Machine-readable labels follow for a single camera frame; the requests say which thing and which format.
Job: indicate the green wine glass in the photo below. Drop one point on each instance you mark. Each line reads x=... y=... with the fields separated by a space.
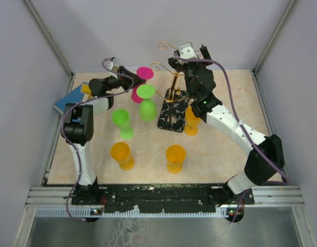
x=121 y=120
x=147 y=108

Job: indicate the orange wine glass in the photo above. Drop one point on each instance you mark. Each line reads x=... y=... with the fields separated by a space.
x=121 y=153
x=175 y=156
x=192 y=122

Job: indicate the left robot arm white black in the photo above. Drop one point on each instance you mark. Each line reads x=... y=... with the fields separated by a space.
x=78 y=119

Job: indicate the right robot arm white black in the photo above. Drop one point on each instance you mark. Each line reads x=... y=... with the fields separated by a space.
x=265 y=153

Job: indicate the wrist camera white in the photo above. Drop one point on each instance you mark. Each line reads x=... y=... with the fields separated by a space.
x=185 y=51
x=113 y=64

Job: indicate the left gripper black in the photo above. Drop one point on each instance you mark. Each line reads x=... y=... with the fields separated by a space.
x=126 y=82

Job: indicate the gold wine glass rack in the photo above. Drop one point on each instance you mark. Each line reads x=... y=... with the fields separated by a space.
x=175 y=103

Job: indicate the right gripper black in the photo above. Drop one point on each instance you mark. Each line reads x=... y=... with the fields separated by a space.
x=180 y=67

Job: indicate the orange wine glass front middle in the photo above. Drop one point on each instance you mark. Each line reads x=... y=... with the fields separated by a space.
x=175 y=156

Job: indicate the orange wine glass front left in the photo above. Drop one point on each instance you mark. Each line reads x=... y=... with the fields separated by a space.
x=121 y=153

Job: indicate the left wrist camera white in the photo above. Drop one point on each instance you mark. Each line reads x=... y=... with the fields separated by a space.
x=113 y=64

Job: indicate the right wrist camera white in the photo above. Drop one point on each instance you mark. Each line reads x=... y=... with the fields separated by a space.
x=185 y=51

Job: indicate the pink wine glass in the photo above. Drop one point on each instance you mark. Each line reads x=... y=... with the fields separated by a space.
x=143 y=73

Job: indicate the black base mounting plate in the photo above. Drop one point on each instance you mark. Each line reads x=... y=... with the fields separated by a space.
x=159 y=198

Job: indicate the orange wine glass right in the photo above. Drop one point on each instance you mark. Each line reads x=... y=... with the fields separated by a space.
x=192 y=122

